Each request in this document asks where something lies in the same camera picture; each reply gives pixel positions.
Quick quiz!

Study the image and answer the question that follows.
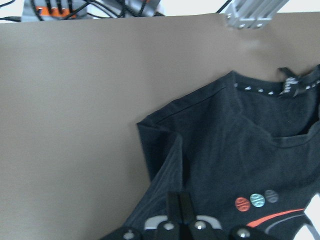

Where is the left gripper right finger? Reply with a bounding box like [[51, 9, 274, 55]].
[[179, 192, 196, 225]]

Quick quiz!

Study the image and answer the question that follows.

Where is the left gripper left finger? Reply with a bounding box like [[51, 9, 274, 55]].
[[166, 191, 182, 224]]

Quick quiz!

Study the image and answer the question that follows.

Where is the black printed t-shirt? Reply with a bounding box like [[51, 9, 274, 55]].
[[122, 64, 320, 240]]

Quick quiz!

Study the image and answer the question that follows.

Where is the orange power strip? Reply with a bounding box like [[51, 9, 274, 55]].
[[21, 0, 89, 22]]

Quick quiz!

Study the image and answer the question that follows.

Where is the aluminium frame post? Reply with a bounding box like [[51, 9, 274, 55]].
[[224, 0, 289, 29]]

